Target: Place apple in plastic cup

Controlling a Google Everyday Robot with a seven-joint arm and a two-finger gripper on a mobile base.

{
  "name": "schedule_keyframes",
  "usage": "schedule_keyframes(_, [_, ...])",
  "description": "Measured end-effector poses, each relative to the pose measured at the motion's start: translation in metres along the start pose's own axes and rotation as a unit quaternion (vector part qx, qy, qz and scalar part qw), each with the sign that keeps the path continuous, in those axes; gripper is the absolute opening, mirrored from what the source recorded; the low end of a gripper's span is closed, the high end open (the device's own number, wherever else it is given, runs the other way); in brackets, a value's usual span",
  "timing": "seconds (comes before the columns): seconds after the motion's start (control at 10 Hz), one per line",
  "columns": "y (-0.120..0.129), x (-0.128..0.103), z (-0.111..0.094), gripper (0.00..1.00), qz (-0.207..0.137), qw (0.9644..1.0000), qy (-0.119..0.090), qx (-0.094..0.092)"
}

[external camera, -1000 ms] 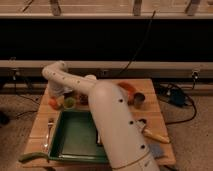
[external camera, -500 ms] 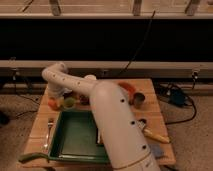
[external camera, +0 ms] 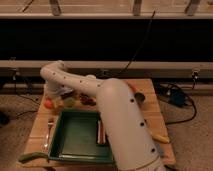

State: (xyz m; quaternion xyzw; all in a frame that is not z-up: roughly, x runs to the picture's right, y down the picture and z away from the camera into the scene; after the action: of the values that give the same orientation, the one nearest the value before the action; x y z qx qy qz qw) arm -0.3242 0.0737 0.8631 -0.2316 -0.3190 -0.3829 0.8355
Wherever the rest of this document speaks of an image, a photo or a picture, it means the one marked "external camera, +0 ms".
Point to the bunch of dark grapes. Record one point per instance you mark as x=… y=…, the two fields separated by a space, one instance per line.
x=86 y=100

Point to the small green plastic cup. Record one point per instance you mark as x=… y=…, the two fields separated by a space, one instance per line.
x=69 y=102

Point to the orange bowl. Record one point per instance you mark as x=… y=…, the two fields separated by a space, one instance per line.
x=132 y=87

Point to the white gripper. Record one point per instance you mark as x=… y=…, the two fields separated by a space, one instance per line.
x=53 y=93

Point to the silver fork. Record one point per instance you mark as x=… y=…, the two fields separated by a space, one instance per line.
x=49 y=126

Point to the dark bowl with blue cloth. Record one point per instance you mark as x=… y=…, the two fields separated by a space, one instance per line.
x=66 y=91

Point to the green chili pepper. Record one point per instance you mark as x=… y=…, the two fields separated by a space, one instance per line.
x=32 y=156

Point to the green plastic tray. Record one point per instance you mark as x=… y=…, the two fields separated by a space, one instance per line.
x=75 y=139

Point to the dark metal cup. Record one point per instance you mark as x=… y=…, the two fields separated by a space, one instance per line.
x=140 y=98

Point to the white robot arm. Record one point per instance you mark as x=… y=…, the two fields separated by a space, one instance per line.
x=132 y=145

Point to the orange apple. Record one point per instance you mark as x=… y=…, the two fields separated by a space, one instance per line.
x=48 y=104

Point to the wooden table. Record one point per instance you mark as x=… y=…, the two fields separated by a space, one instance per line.
x=150 y=109

